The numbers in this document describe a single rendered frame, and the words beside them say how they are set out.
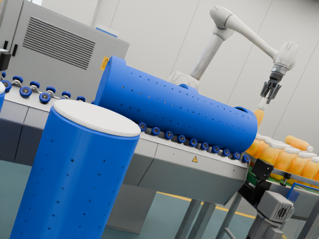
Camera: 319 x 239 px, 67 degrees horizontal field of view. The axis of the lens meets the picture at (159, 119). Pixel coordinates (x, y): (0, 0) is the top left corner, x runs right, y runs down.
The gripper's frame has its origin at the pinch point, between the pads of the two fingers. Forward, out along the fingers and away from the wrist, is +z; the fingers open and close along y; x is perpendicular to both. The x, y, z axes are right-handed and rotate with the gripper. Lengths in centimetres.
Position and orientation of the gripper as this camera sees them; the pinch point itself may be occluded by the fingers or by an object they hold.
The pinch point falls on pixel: (263, 103)
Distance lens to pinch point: 173.5
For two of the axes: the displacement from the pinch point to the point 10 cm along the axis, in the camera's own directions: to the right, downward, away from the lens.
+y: 2.9, 2.7, -9.2
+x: 8.9, 2.9, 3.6
